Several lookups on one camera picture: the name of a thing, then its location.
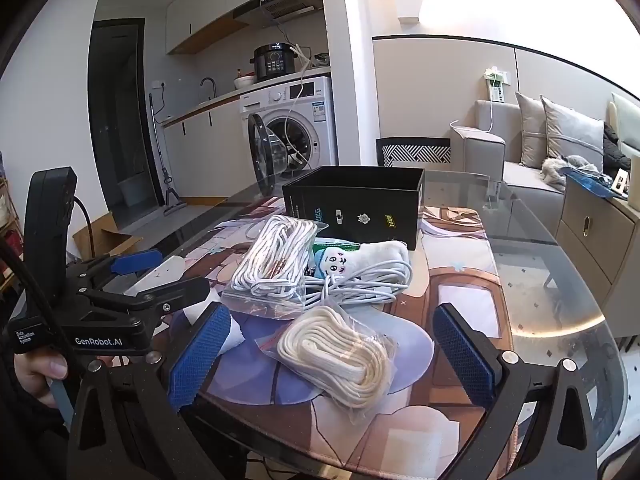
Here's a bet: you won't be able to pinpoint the black cardboard box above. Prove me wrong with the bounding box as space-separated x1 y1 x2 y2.
281 166 426 251

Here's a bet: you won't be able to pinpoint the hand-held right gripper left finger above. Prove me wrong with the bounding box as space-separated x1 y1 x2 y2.
67 302 251 480

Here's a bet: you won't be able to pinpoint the person's left hand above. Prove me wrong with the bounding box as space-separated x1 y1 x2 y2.
12 350 68 408

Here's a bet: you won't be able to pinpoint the white lower kitchen cabinets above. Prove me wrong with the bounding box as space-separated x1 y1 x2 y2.
162 92 251 201

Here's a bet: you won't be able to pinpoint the grey fur throw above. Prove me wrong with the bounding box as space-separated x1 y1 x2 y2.
540 154 601 191

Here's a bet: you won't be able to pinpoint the black white patterned chair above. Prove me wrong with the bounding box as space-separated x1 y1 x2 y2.
376 136 453 168

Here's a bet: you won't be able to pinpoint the grey bin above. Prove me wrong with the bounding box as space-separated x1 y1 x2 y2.
119 174 148 207

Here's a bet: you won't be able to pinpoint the white washing machine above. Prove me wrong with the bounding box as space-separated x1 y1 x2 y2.
239 76 338 196

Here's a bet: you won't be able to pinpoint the beige sideboard cabinet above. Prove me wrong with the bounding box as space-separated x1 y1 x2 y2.
555 172 640 341

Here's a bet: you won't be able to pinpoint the white plush toy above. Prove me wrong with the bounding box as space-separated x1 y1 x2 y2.
312 242 412 281

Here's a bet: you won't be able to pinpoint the flat mop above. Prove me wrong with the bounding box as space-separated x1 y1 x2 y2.
148 92 188 217

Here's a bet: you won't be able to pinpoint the white upper kitchen cabinets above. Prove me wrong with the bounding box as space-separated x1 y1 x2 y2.
165 0 321 56

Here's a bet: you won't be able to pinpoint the dark glass door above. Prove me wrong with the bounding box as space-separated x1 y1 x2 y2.
89 18 166 208

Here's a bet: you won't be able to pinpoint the brown cardboard box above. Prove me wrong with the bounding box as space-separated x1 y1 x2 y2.
72 211 143 261

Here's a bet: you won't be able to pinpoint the pale blue pillow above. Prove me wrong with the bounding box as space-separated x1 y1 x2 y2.
607 91 640 141

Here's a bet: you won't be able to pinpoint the grey pillow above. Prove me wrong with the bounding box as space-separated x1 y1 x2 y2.
540 95 608 173

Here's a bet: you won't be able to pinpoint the range hood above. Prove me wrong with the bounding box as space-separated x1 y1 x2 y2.
235 0 323 23

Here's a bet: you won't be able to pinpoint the black jacket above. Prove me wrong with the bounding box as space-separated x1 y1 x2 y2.
602 122 633 176

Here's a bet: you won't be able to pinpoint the white wall socket charger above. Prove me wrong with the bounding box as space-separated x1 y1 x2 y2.
482 66 511 103

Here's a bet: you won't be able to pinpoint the white power cord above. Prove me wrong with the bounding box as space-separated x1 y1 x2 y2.
282 45 313 166

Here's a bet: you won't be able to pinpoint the black pressure cooker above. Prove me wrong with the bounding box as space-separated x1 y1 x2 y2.
252 42 296 82

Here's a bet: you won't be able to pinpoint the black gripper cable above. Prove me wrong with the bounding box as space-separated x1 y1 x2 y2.
72 197 96 261

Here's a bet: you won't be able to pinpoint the blue cloth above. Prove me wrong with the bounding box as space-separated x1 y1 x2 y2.
562 166 621 196

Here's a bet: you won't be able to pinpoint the clear plastic holder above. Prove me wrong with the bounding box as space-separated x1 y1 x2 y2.
482 175 503 211

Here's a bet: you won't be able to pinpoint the white charging cable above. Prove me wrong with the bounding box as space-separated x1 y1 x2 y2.
302 259 415 313

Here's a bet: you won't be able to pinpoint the green and white packet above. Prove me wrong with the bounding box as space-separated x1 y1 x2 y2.
311 240 362 261

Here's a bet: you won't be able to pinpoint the bagged cream rope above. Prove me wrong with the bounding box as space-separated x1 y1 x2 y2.
255 304 401 423

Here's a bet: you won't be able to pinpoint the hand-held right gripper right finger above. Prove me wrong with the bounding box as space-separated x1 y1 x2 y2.
432 304 598 480

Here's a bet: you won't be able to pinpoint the white kitchen cabinets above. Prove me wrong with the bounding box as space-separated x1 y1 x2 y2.
162 92 251 201
165 0 321 56

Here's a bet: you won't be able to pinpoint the beige sofa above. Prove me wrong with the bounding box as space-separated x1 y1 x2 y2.
450 100 640 233

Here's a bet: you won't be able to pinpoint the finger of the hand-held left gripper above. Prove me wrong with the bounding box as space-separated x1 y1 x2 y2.
75 276 211 328
70 250 164 293

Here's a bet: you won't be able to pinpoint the beige pillow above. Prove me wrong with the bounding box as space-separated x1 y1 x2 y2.
515 91 551 168

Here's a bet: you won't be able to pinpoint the bagged white braided cable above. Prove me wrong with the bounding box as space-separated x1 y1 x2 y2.
222 215 321 321

